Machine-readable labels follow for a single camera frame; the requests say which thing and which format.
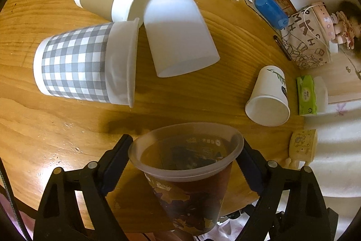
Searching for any black pen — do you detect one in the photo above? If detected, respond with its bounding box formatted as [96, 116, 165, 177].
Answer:
[273, 35, 293, 61]

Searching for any pink headband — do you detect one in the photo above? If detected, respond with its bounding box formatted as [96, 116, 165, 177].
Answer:
[306, 1, 336, 41]

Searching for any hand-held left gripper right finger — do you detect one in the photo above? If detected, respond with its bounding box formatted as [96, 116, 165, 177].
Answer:
[236, 139, 328, 241]

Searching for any green tissue packet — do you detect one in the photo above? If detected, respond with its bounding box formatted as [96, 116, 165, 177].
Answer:
[296, 76, 318, 116]

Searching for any blue plastic bottle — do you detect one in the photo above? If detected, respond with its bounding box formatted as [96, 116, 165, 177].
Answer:
[255, 0, 289, 30]

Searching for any small white leaf-print paper cup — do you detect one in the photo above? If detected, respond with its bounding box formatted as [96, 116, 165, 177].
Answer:
[245, 65, 291, 127]

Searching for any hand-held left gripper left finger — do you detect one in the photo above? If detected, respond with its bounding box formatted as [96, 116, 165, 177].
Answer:
[33, 134, 134, 241]

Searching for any small doll figure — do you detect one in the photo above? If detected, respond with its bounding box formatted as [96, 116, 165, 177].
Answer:
[331, 0, 361, 50]

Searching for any plain white plastic cup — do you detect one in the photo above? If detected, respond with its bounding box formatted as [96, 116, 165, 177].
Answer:
[143, 0, 220, 78]

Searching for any clear plastic cup brown print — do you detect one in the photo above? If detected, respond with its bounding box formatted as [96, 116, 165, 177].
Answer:
[128, 122, 244, 236]

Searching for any yellow bear-print mug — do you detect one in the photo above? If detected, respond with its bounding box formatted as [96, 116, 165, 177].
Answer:
[288, 129, 318, 166]

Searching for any grey checkered paper cup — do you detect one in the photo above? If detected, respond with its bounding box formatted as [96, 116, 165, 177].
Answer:
[33, 18, 140, 108]

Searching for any printed canvas pouch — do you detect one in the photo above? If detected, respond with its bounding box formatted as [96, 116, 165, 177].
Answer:
[280, 7, 332, 70]

